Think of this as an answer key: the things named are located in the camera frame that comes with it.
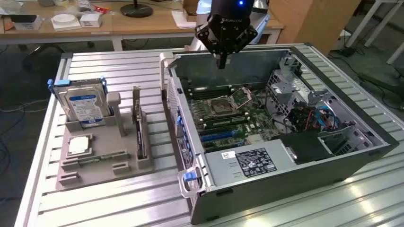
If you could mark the white round part on square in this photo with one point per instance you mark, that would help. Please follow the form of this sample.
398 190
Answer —
66 22

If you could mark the black office chair base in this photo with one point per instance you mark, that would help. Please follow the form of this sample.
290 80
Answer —
35 53

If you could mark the black open PC case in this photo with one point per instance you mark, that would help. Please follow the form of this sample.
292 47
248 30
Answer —
284 186

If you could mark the blue expansion slot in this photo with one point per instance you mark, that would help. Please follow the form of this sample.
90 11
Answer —
219 136

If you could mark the silver chipset heat sink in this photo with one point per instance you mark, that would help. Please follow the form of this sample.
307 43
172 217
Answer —
258 139

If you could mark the white paper stack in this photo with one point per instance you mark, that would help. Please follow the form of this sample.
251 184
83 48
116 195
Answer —
184 20

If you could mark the silver CPU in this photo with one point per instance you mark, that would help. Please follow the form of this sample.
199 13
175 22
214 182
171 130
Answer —
79 145

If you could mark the wooden cabinet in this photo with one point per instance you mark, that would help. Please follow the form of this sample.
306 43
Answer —
310 23

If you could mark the grey power supply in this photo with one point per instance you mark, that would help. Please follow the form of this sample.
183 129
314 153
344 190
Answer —
227 170

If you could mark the wooden desk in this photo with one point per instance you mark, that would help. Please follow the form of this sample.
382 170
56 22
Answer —
142 26

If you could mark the black round lamp base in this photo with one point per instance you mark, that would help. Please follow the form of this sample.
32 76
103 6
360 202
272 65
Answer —
136 10

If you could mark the white table frame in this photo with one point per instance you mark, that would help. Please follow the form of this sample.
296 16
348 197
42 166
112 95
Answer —
372 14

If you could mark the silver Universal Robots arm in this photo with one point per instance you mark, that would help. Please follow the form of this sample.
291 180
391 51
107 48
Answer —
199 14

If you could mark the black floor stand base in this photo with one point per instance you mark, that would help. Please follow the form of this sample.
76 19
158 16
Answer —
382 80

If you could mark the grey parts rack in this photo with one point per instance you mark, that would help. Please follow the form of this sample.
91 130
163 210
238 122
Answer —
104 172

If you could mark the metal socket cover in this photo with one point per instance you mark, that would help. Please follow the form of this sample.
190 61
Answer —
242 95

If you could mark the installed RAM stick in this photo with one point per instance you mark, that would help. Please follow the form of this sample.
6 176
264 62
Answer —
226 122

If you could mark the hard disk in blue caddy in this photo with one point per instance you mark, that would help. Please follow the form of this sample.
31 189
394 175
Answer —
79 106

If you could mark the green RAM stick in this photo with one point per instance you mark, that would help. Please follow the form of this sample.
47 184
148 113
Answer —
95 159

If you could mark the black plastic cover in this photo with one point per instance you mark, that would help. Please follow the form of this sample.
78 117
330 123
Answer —
303 146

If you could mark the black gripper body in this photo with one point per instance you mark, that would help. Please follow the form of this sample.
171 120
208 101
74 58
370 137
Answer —
228 28

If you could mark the CPU socket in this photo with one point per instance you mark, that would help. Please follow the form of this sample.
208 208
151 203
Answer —
222 106

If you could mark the green motherboard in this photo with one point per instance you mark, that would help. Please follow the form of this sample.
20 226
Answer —
252 118

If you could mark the graphics card with metal bracket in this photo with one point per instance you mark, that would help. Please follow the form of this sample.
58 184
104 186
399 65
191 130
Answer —
140 139

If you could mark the silver metal drive cage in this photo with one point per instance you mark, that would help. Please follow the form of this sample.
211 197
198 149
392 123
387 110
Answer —
284 89

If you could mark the small white cardboard box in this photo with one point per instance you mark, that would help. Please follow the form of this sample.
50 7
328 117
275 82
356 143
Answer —
91 20

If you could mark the white box with dark lid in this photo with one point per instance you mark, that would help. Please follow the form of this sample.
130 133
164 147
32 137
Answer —
27 22

